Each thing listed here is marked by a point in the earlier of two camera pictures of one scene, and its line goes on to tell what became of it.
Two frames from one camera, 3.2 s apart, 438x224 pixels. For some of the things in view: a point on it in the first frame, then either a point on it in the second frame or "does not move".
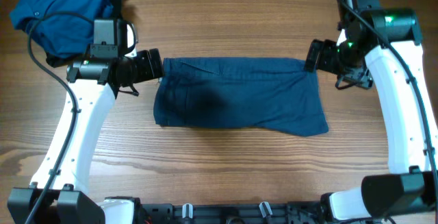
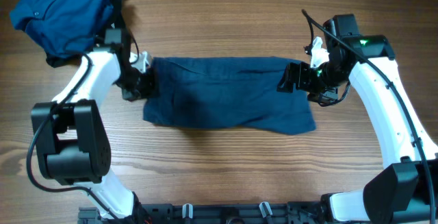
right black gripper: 358,76 -> 302,69
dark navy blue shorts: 269,94 does not move
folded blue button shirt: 62,36 does not move
